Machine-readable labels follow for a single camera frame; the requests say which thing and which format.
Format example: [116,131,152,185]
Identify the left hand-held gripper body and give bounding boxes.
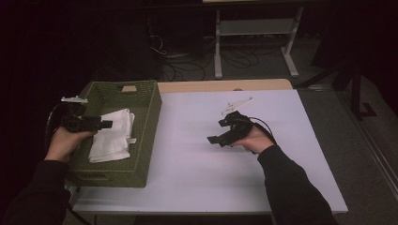
[59,96,103,133]

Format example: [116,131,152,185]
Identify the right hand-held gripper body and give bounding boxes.
[220,96,255,145]

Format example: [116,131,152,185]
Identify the white cloth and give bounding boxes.
[87,108,138,164]

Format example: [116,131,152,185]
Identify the green woven basket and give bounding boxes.
[67,80,163,188]

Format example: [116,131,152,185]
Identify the person's right hand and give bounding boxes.
[230,125,276,155]

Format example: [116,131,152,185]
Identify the person's left hand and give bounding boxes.
[44,126,99,163]

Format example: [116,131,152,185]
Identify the black metal stand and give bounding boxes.
[296,55,378,122]

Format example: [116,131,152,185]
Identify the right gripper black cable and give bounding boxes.
[248,116,278,146]

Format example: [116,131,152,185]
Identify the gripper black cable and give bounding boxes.
[44,103,69,149]
[248,116,278,146]

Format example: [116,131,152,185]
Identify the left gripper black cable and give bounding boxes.
[44,103,69,149]

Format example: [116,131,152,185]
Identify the black floor cables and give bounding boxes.
[149,34,284,83]

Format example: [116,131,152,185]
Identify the white metal table frame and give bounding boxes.
[213,6,305,80]

